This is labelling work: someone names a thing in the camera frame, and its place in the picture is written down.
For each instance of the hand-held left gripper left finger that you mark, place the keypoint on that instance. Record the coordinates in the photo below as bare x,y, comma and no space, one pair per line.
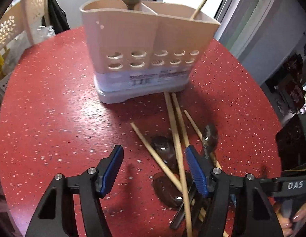
113,167

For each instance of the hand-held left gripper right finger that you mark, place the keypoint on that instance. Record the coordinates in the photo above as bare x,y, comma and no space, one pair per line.
196,170

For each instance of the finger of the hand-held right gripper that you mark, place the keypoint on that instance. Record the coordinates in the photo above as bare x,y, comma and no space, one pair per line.
267,186

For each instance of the wooden chopstick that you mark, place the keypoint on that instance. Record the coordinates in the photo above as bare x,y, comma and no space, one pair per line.
181,121
204,1
193,124
153,151
177,145

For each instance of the beige plastic utensil holder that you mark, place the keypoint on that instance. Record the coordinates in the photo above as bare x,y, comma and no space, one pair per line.
123,37

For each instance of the person's right hand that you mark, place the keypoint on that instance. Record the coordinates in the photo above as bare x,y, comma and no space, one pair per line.
303,221

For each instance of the dark red object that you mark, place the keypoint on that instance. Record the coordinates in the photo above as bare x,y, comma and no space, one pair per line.
295,88

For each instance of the clear plastic bag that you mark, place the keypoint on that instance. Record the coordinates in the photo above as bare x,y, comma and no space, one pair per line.
45,33

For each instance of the black bag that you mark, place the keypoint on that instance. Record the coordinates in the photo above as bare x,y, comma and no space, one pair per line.
56,17

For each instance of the white perforated plastic basket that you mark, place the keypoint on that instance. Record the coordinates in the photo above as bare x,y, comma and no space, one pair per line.
35,5

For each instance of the grey sliding door frame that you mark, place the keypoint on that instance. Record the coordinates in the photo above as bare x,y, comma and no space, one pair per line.
241,17

